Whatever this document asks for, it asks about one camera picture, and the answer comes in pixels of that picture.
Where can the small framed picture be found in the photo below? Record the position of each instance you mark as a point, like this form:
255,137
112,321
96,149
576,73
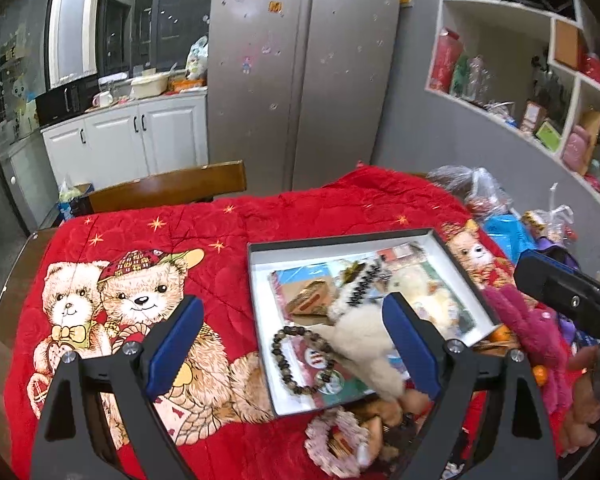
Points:
533,117

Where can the orange fridge sticker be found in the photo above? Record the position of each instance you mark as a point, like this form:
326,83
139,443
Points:
276,7

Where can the filled white plastic bag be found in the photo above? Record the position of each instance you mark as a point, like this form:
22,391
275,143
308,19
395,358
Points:
198,60

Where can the red bear printed blanket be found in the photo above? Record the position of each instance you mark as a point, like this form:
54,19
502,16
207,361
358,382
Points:
205,240

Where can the red gift box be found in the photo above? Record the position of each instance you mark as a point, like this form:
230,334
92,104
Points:
445,62

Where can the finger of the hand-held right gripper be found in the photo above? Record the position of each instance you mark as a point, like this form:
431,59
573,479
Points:
547,275

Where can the cartoon fridge magnet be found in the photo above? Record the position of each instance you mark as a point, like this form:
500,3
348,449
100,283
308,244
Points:
248,65

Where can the red label snack packet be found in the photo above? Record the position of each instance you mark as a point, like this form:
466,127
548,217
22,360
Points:
344,445

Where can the silver refrigerator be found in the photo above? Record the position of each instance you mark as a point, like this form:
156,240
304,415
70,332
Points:
300,85

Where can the tan snack packet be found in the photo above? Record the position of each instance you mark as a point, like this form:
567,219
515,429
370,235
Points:
310,301

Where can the purple cloth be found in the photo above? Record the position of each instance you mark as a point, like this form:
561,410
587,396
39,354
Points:
546,246

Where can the clear plastic packet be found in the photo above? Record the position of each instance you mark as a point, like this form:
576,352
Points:
477,80

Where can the white wall shelf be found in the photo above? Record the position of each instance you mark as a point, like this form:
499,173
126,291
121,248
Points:
505,125

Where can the glass desktop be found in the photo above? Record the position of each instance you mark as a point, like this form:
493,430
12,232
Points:
15,280

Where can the cardboard box with bag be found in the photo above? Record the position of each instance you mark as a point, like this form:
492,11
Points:
75,201

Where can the pink lace scrunchie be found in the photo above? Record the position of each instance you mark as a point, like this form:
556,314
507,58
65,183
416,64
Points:
320,430

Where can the wooden chair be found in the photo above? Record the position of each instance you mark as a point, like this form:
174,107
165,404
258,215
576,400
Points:
170,187

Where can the black microwave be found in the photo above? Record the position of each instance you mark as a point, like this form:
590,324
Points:
62,105

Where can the orange tangerine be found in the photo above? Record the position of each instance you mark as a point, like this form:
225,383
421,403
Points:
540,375
503,333

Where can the red bag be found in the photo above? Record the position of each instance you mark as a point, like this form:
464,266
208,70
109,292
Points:
593,69

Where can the black shallow box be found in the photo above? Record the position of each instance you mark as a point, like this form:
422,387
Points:
260,310

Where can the black scrunchie with white trim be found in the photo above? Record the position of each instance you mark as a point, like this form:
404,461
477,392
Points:
362,285

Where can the white plastic basin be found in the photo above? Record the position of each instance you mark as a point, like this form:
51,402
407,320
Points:
149,86

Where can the person's right hand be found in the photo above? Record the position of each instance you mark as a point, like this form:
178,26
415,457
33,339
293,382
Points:
585,400

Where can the dark glass wall cabinet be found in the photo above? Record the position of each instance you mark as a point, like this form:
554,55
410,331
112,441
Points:
165,15

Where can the green card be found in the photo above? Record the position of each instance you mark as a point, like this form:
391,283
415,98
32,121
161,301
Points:
548,136

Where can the pink pouch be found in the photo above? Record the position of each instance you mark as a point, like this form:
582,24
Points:
575,149

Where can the white kitchen cabinet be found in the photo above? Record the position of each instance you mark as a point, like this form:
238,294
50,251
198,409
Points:
165,135

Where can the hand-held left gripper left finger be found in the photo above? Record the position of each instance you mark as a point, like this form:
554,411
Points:
175,347

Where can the pink plush toy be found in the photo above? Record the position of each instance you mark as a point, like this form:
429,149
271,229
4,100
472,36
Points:
525,330

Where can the cartoon wall sticker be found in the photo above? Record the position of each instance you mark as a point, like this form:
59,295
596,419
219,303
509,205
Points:
24,102

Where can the blue plastic bag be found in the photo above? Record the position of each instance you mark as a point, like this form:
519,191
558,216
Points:
505,237

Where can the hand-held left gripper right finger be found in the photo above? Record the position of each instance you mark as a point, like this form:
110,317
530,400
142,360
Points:
411,347

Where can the clear plastic bag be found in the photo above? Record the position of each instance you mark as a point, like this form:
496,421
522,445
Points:
472,190
555,220

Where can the orange flat box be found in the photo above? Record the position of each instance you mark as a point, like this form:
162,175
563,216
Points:
187,86

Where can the yellow paper bag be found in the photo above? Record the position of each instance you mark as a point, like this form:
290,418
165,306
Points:
591,140

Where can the white cup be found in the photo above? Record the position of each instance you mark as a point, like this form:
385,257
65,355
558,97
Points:
102,99

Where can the brown cork panel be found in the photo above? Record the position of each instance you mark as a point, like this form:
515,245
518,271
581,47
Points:
566,44

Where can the green packet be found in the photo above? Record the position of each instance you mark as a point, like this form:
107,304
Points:
460,76

